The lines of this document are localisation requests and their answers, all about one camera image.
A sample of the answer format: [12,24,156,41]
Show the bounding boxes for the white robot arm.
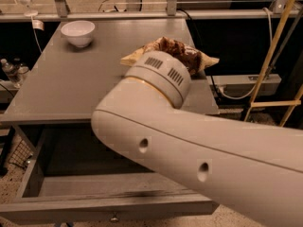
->
[91,51,303,227]

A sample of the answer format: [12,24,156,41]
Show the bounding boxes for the grey cabinet counter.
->
[0,18,221,153]

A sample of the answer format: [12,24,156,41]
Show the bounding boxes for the white ceramic bowl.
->
[61,20,96,48]

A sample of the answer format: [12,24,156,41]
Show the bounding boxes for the grey metal rail frame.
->
[0,0,303,22]

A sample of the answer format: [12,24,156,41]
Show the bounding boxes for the grey open top drawer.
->
[1,124,218,224]

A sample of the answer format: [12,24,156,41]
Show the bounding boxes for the metal drawer knob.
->
[110,213,119,223]

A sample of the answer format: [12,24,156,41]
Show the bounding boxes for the white cable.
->
[217,7,274,101]

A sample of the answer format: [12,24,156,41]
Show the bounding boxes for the black wire basket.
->
[9,140,33,169]

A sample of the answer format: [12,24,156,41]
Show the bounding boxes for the yellow brown chip bag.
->
[120,37,220,76]

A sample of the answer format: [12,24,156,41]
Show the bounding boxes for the yellow wooden ladder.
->
[244,0,303,127]

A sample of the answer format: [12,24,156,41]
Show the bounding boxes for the clear plastic water bottle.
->
[1,59,21,88]

